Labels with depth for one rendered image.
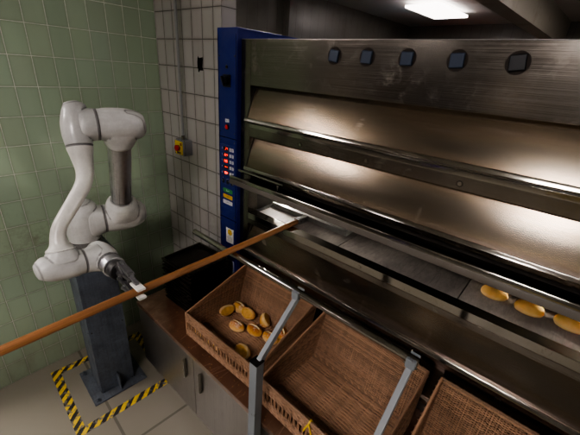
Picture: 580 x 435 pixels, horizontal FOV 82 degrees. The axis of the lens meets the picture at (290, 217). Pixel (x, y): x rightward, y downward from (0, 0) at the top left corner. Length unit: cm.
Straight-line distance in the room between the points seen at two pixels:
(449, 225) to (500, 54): 56
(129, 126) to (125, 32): 97
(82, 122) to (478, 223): 156
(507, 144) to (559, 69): 23
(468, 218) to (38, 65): 219
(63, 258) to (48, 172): 94
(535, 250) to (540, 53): 59
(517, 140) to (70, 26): 219
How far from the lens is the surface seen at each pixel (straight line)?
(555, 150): 126
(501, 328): 148
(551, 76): 125
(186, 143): 230
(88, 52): 240
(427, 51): 134
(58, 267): 155
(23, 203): 242
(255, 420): 161
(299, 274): 183
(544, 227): 132
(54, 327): 132
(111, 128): 162
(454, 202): 135
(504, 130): 128
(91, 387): 274
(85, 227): 203
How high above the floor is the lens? 197
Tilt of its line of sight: 24 degrees down
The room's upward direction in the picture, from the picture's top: 4 degrees clockwise
